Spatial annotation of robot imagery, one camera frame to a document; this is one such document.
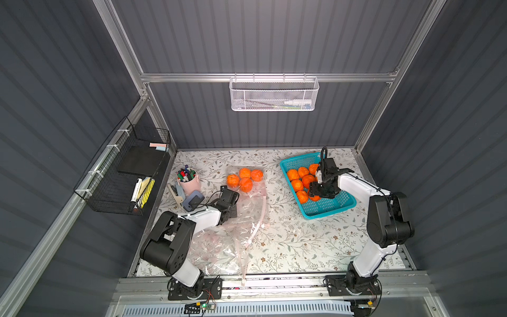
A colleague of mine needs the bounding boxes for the extra orange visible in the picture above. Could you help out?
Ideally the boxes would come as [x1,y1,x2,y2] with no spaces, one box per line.
[301,174,316,189]

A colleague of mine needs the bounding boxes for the orange from cluster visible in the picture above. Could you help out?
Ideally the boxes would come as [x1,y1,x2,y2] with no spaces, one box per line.
[296,190,309,205]

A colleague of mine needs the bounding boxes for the clear pink-dotted zip-top bag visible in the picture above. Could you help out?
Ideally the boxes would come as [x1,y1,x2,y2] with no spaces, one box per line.
[185,185,270,286]

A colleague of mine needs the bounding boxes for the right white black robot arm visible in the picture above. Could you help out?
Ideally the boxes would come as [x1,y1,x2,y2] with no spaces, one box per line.
[309,149,415,293]

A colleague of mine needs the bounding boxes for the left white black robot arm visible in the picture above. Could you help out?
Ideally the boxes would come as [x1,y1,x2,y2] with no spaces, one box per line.
[139,186,240,290]

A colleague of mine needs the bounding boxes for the teal plastic basket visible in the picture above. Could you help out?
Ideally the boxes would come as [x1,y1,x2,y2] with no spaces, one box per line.
[280,148,356,219]

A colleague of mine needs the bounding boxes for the grey blue small device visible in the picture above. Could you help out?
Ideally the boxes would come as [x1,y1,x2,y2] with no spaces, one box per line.
[182,190,204,212]

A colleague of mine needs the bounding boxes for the pink pen cup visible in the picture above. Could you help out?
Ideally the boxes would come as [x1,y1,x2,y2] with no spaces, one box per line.
[177,165,201,195]

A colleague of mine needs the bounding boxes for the yellow marker in basket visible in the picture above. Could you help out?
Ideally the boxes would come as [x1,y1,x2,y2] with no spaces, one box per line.
[134,177,155,209]

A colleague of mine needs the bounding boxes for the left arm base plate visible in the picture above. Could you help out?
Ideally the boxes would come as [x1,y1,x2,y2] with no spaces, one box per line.
[167,276,223,301]

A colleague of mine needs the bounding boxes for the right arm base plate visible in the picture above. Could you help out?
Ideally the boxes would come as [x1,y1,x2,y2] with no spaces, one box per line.
[323,275,382,297]

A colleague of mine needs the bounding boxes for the black wire wall basket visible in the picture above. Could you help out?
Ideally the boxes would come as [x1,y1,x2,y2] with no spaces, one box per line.
[75,118,172,216]

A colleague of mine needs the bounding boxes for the white wire wall basket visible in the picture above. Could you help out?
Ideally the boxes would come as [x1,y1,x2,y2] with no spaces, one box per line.
[229,76,320,112]

